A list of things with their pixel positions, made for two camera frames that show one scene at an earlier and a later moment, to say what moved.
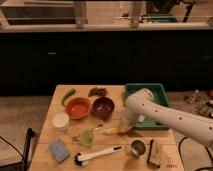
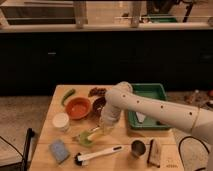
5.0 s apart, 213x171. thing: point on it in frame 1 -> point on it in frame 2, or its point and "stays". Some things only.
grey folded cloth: (141, 118) stays
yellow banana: (112, 131) -> (94, 134)
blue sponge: (59, 150) stays
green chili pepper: (68, 94) stays
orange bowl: (78, 107) stays
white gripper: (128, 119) -> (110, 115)
